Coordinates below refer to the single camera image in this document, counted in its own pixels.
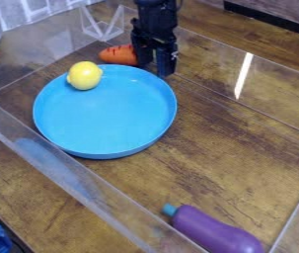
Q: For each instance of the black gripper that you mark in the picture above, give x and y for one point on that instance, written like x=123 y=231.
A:
x=153 y=31

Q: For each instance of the orange toy carrot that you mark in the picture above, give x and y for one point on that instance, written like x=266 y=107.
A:
x=119 y=54

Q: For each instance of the blue round tray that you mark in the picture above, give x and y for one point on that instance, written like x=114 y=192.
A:
x=110 y=121

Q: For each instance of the yellow toy lemon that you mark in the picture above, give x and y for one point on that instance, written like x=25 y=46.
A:
x=85 y=75

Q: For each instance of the white patterned curtain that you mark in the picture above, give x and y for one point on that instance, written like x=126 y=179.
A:
x=23 y=12

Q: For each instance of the purple toy eggplant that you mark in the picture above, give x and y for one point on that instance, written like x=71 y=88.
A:
x=218 y=237

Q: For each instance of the clear acrylic corner bracket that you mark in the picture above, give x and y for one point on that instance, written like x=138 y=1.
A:
x=99 y=30

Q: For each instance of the clear acrylic enclosure wall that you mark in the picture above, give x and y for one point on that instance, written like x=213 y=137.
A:
x=228 y=159

